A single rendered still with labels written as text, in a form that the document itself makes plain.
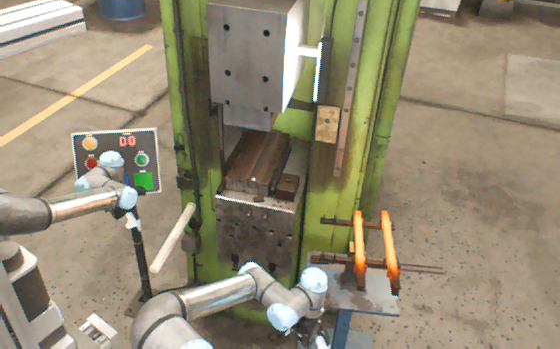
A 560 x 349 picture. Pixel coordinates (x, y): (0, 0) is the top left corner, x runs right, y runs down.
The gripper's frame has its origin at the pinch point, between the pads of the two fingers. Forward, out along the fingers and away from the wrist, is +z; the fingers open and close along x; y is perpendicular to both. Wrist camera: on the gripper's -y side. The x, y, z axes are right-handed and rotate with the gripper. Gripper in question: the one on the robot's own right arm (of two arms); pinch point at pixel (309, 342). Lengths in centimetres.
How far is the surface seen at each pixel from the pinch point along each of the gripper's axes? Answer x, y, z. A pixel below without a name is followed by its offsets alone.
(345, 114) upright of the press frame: -35, -74, -39
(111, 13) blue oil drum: -469, -276, 85
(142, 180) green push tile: -98, -16, -8
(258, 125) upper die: -60, -48, -36
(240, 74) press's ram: -67, -45, -57
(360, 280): 1.3, -31.8, -1.7
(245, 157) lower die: -77, -60, -5
